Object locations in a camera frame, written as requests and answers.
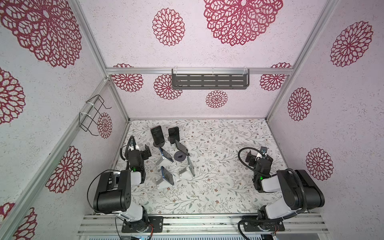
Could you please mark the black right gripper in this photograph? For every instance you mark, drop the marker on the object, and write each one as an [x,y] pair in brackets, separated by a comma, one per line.
[250,157]

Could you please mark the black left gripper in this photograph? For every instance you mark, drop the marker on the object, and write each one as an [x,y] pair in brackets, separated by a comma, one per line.
[144,152]

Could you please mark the black phone purple edge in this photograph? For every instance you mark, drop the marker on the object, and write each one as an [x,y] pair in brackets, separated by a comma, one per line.
[157,134]

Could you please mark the blue edged phone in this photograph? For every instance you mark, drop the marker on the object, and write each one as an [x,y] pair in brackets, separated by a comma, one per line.
[166,155]

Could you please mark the dark phone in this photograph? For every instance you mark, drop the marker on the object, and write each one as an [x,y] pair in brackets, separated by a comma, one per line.
[181,148]

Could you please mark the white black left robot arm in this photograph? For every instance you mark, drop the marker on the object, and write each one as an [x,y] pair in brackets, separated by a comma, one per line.
[113,195]

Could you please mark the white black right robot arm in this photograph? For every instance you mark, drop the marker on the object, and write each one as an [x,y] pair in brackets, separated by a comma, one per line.
[299,191]

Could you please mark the dark round stand back left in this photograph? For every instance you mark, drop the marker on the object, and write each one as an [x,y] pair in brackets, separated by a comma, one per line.
[160,145]

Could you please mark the silver stand upper left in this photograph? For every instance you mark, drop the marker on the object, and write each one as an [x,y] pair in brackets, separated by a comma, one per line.
[162,162]

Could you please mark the blue phone front stand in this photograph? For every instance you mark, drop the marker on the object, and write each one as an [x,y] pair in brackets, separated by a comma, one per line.
[167,176]

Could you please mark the dark round stand centre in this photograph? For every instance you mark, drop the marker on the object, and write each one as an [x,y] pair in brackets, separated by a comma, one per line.
[180,156]

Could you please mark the white stand front left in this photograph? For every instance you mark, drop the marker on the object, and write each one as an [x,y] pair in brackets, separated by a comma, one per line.
[164,183]

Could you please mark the silver white stand right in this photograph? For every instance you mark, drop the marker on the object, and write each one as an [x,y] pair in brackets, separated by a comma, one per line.
[185,173]

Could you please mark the green phone right stand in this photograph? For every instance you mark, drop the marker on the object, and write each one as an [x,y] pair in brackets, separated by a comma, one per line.
[191,166]

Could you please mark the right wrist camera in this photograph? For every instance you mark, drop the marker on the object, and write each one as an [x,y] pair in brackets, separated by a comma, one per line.
[262,151]

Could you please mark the black wire wall rack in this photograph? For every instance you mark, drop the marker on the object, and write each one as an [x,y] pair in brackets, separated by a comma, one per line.
[96,121]

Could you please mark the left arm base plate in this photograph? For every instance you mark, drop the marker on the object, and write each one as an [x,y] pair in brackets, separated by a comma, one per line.
[146,225]

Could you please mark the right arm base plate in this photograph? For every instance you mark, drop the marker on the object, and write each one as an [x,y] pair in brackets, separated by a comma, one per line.
[261,224]

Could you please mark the grey slotted wall shelf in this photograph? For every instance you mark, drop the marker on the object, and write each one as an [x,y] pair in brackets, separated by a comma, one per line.
[195,81]

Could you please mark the aluminium front rail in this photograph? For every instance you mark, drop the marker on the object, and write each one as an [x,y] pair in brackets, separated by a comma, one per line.
[199,224]

